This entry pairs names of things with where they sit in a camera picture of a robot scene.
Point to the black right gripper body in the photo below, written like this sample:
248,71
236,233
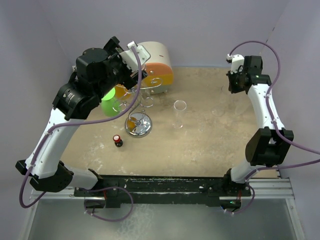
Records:
235,80

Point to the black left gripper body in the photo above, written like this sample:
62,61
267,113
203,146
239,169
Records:
123,71

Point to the orange plastic wine glass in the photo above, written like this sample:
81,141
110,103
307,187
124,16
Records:
121,93

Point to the green plastic wine glass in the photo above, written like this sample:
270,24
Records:
109,104

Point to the clear flute glass front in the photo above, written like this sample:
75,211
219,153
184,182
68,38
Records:
179,108

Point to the clear flute glass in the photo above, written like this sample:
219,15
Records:
241,103
218,110
179,108

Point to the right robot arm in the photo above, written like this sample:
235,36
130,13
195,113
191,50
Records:
266,149

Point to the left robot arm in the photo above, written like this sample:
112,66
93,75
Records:
97,71

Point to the chrome wine glass rack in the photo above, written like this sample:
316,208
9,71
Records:
137,124

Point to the white round drawer cabinet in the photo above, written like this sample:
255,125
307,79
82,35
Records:
159,69

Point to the small red-capped bottle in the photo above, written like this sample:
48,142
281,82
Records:
117,141

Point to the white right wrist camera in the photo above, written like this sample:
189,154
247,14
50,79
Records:
237,63

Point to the black mounting rail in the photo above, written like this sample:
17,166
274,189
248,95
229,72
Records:
178,190

